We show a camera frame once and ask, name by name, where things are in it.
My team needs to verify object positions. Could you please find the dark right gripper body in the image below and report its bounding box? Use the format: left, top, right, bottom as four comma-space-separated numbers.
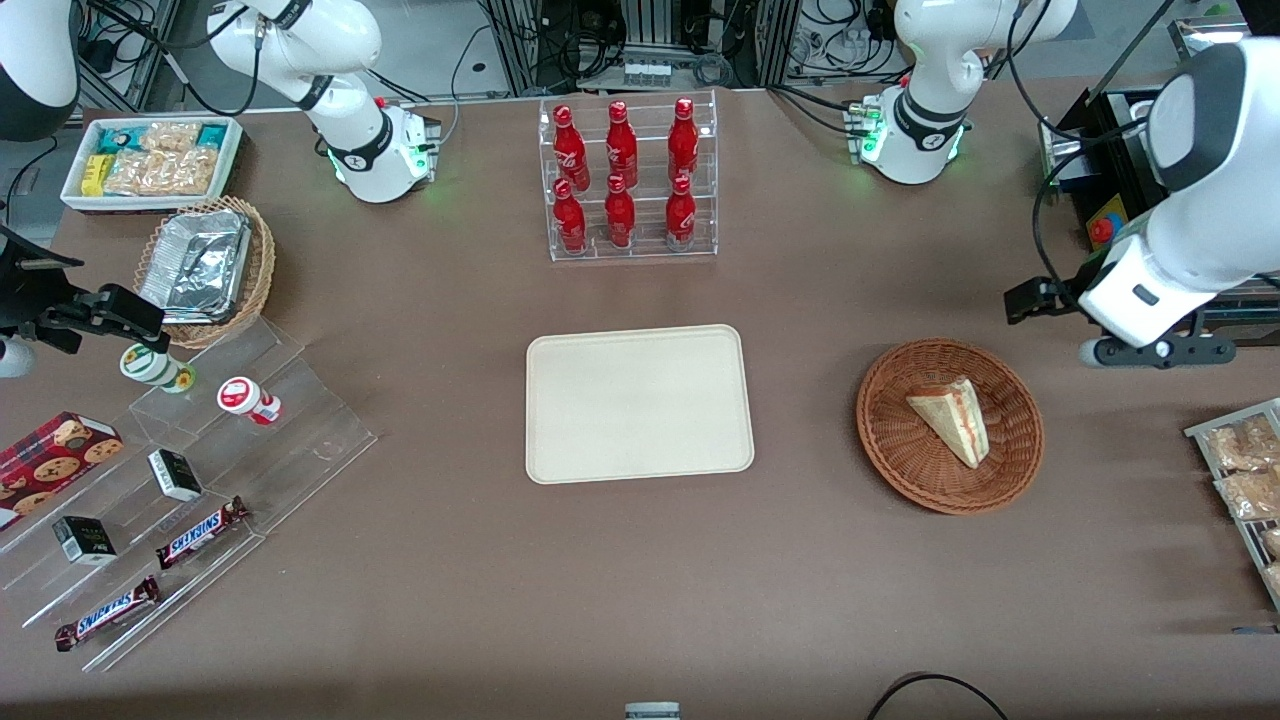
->
0, 228, 86, 346

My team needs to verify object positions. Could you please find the triangular sandwich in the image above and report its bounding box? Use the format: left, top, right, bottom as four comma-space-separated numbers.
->
906, 376, 991, 470

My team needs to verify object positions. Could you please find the light wicker basket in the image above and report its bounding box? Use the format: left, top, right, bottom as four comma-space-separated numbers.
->
133, 195, 276, 350

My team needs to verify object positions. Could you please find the brown wicker basket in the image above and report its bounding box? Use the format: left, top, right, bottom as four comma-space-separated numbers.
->
855, 338, 1046, 516

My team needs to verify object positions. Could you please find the metal snack tray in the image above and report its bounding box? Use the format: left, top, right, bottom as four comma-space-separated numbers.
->
1185, 398, 1280, 611

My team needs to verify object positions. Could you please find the beige plastic tray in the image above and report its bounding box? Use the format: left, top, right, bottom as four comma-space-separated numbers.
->
525, 323, 756, 486

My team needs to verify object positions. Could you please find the green sunflower yogurt cup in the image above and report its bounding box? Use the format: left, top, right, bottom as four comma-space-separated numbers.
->
120, 343, 197, 394

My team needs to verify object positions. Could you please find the aluminium foil container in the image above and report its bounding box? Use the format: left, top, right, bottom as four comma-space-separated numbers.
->
138, 208, 253, 323

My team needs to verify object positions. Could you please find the black food warmer machine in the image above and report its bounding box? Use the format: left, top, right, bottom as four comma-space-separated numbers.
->
1040, 85, 1280, 351

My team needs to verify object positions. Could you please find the red tartan cookie box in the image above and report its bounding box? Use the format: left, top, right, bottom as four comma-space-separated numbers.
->
0, 411, 125, 531

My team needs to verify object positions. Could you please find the red strawberry yogurt cup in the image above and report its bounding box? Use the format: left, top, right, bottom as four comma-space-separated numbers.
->
217, 376, 283, 427

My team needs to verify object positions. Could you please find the clear bag of crackers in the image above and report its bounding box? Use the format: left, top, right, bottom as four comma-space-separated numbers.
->
140, 120, 201, 153
103, 148, 221, 197

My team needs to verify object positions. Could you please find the small black carton box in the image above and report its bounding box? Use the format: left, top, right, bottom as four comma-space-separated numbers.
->
52, 516, 118, 566
147, 449, 204, 503

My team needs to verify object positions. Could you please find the white plastic snack bin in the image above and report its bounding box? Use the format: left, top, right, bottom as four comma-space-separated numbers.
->
60, 115, 244, 214

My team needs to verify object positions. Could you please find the clear bag of fried snacks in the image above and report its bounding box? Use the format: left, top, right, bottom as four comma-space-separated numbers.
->
1215, 470, 1280, 521
1205, 415, 1280, 471

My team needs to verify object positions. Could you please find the clear acrylic stepped shelf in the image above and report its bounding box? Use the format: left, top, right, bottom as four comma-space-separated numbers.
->
0, 315, 379, 673

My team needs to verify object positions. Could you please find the Snickers chocolate bar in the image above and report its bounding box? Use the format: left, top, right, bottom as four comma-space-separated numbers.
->
54, 575, 162, 653
155, 496, 251, 571

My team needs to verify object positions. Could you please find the metal framed glass cover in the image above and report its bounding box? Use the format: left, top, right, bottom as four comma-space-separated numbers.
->
1168, 12, 1256, 61

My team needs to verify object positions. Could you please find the red cola bottle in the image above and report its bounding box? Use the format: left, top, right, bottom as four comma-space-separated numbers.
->
668, 97, 700, 181
553, 178, 588, 255
552, 104, 591, 191
665, 175, 697, 251
605, 100, 639, 186
604, 174, 637, 249

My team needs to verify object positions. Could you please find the clear acrylic bottle rack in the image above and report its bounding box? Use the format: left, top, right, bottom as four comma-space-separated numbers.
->
538, 90, 719, 263

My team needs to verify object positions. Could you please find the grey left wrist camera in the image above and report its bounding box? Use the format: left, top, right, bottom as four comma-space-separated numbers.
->
1078, 335, 1238, 372

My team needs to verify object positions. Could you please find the black cable loop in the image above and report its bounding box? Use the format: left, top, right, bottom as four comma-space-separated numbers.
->
865, 673, 1011, 720

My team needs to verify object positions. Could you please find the aluminium frame equipment rack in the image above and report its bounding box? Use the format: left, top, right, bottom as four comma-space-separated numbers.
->
480, 0, 801, 96

